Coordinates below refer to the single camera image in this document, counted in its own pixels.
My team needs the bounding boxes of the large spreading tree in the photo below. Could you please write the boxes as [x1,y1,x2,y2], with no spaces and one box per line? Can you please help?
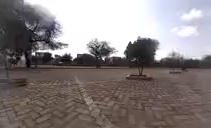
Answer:
[0,0,69,69]

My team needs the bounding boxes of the small dark tree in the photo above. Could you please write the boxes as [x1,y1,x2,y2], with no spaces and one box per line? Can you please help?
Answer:
[123,36,161,77]

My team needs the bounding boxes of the bare-branched tree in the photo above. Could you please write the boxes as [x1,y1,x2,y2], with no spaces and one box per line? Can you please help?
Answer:
[86,38,118,69]

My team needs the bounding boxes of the small thin tree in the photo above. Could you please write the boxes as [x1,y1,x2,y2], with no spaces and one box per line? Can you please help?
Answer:
[166,49,186,71]

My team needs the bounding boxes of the kerbed tree planter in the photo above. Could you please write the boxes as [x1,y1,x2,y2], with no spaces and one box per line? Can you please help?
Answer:
[125,73,153,81]
[168,69,183,75]

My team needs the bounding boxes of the long dark boundary wall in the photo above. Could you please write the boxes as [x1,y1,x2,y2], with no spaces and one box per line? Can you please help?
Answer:
[126,58,211,70]

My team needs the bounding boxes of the row of distant buildings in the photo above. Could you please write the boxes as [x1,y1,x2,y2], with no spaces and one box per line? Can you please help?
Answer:
[32,51,124,67]

